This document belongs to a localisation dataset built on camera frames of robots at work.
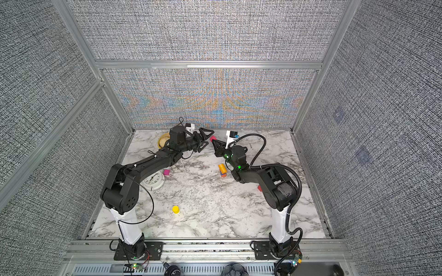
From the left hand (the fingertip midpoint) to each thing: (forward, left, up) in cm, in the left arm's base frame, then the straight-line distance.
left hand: (212, 136), depth 87 cm
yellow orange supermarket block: (-8, -5, -17) cm, 20 cm away
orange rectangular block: (-10, -6, -21) cm, 24 cm away
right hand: (+1, 0, -3) cm, 3 cm away
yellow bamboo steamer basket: (+15, +30, -16) cm, 37 cm away
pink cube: (0, 0, 0) cm, 1 cm away
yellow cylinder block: (-28, +19, -21) cm, 40 cm away
